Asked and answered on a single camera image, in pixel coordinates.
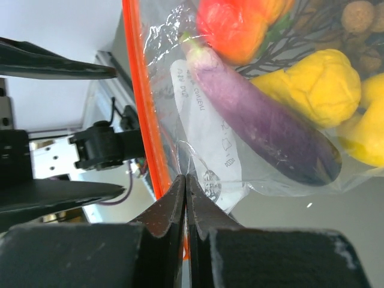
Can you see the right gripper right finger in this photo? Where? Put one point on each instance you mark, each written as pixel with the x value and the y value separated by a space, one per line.
pixel 223 253

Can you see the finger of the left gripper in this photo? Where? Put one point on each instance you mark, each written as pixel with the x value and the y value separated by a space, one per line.
pixel 26 60
pixel 30 200

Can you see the brown fake longan bunch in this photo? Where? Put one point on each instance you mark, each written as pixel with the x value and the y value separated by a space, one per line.
pixel 353 27

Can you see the clear zip bag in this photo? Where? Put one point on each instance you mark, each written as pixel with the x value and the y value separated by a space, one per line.
pixel 182 132

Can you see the red fake tomato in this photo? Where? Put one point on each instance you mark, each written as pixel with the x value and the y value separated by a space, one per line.
pixel 236 29

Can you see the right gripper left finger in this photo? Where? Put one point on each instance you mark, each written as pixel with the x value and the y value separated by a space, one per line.
pixel 144 252

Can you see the purple fake eggplant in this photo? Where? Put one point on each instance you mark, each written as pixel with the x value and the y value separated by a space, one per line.
pixel 273 131

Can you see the yellow fake lemon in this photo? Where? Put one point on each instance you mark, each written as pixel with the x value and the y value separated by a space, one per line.
pixel 361 136

